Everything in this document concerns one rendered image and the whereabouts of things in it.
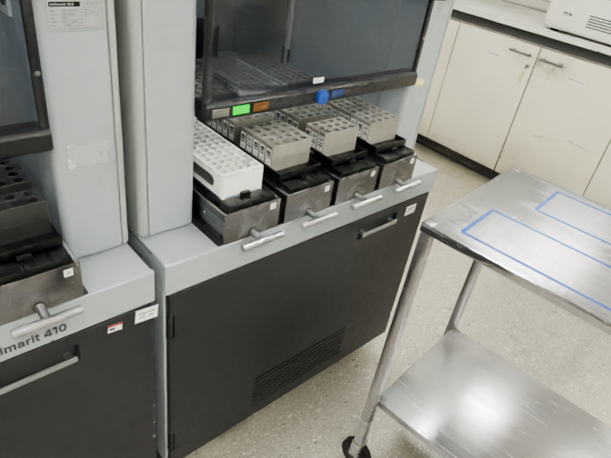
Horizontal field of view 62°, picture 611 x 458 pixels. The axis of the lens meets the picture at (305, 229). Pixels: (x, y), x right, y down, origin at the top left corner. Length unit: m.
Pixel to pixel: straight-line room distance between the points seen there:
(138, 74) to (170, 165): 0.18
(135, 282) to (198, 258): 0.13
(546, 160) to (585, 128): 0.26
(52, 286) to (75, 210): 0.13
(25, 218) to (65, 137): 0.14
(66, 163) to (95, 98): 0.11
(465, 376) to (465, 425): 0.17
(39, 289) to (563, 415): 1.29
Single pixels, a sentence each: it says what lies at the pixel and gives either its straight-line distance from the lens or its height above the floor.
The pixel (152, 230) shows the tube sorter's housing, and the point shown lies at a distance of 1.01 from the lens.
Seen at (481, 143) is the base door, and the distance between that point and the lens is 3.32.
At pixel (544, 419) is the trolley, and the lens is 1.55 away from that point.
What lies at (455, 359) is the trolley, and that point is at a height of 0.28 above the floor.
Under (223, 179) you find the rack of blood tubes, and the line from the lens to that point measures 0.97.
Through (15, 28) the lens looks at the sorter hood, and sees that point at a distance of 0.78.
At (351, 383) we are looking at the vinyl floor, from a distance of 1.78.
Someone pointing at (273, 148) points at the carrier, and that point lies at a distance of 1.07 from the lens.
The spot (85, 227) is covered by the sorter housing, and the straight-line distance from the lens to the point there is 0.95.
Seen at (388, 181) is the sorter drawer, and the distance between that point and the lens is 1.30.
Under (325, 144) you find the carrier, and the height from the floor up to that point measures 0.86.
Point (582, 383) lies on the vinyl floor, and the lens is 2.17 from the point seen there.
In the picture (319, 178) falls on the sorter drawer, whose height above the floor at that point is 0.82.
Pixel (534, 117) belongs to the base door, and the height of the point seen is 0.46.
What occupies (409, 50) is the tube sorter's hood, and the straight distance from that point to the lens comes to 1.30.
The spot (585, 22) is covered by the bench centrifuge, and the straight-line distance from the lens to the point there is 3.04.
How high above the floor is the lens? 1.33
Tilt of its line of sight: 33 degrees down
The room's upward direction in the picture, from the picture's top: 10 degrees clockwise
